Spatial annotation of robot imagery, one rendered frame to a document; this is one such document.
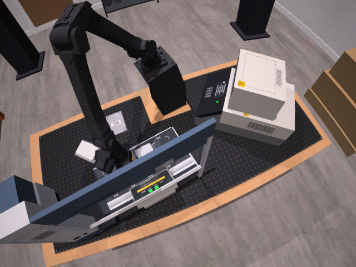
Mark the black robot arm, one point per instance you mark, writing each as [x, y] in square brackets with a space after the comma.
[69, 40]

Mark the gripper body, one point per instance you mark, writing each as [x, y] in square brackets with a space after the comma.
[125, 157]

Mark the white thermal cycler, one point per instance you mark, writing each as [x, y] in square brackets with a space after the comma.
[261, 105]

